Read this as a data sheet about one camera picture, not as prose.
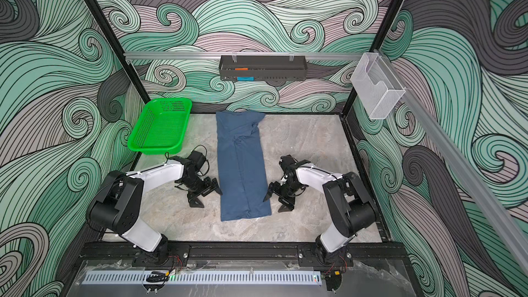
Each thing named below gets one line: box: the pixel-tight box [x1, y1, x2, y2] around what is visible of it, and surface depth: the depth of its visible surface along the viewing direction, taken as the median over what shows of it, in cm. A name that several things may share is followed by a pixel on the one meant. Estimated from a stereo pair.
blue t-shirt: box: [215, 110, 272, 222], surface depth 100 cm
